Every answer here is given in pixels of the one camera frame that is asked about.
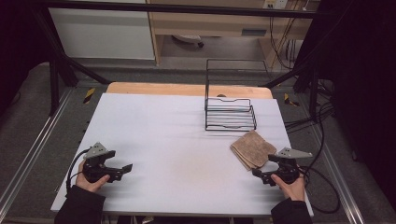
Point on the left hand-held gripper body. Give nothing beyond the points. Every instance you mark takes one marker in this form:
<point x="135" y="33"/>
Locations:
<point x="95" y="169"/>

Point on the wooden table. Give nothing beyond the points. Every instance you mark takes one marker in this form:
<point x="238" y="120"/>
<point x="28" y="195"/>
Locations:
<point x="174" y="89"/>

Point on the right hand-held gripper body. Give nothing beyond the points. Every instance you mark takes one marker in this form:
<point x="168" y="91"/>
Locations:
<point x="288" y="169"/>

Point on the aluminium floor rail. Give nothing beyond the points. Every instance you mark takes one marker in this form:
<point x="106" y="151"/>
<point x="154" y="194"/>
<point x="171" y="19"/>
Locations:
<point x="32" y="154"/>
<point x="351" y="210"/>

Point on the person's right hand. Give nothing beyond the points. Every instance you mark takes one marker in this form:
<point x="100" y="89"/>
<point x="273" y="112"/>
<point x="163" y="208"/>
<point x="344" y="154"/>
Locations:
<point x="294" y="190"/>

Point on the office chair base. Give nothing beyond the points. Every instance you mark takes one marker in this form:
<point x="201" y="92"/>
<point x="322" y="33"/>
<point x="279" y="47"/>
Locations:
<point x="188" y="38"/>

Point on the yellow black striped tape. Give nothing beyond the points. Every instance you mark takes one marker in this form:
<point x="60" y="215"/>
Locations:
<point x="291" y="100"/>
<point x="89" y="95"/>

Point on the black curtain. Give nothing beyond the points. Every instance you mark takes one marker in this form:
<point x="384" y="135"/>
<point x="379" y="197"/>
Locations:
<point x="18" y="46"/>
<point x="364" y="77"/>

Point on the black metal stand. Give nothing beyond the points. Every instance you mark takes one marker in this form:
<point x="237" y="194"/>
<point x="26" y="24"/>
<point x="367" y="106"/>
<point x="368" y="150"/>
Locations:
<point x="54" y="90"/>
<point x="313" y="93"/>

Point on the white cabinet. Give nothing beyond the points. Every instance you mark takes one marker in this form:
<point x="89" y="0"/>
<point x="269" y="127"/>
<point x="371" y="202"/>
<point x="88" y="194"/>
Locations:
<point x="102" y="34"/>

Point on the light wooden desk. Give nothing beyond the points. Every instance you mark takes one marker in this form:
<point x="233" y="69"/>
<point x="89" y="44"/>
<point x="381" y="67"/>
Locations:
<point x="211" y="23"/>

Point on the person's left hand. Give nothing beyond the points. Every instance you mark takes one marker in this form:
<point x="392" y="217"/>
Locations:
<point x="88" y="185"/>

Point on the brown towel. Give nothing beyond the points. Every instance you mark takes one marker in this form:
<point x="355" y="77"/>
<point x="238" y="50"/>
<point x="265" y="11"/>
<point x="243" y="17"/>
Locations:
<point x="252" y="149"/>

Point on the white wall outlet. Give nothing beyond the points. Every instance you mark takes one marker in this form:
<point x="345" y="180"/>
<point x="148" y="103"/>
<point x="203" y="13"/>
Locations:
<point x="275" y="3"/>

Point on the black metal crossbar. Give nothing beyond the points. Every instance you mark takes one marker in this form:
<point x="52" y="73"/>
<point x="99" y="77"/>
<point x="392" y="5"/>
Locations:
<point x="186" y="10"/>

